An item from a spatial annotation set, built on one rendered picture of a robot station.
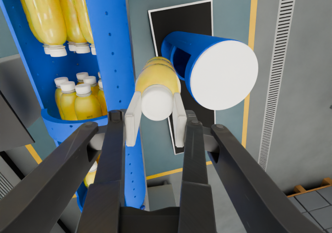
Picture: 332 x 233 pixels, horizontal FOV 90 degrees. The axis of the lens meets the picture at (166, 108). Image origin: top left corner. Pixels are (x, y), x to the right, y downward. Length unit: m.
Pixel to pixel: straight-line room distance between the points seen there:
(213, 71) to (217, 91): 0.08
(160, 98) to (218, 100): 0.55
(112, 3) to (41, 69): 0.31
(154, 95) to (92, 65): 0.53
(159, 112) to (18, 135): 0.73
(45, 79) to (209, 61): 0.55
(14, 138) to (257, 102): 2.17
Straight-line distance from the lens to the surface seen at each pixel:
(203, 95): 0.69
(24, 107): 1.03
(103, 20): 0.43
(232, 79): 0.72
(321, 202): 3.91
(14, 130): 0.87
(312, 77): 2.64
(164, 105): 0.19
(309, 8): 2.32
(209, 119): 1.88
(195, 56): 0.66
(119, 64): 0.46
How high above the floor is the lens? 1.63
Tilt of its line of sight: 62 degrees down
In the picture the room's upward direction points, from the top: 161 degrees clockwise
